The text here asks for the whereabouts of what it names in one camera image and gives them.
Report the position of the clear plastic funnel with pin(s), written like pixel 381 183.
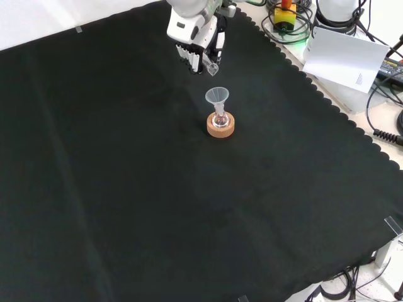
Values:
pixel 217 96

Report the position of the black power adapter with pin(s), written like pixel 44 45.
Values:
pixel 392 69

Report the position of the clear tape piece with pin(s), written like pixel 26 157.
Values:
pixel 393 225
pixel 79 29
pixel 242 299

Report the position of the clear round-bottom flask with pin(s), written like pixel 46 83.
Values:
pixel 220 120

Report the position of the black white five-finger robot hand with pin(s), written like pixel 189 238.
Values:
pixel 189 30

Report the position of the white metal bracket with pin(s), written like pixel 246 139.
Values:
pixel 388 251

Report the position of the black bench cloth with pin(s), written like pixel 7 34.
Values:
pixel 126 188

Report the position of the clear glass graduated cylinder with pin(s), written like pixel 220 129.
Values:
pixel 213 69

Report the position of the yellow stop button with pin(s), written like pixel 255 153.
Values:
pixel 284 17

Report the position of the pale white board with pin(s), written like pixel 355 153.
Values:
pixel 343 58

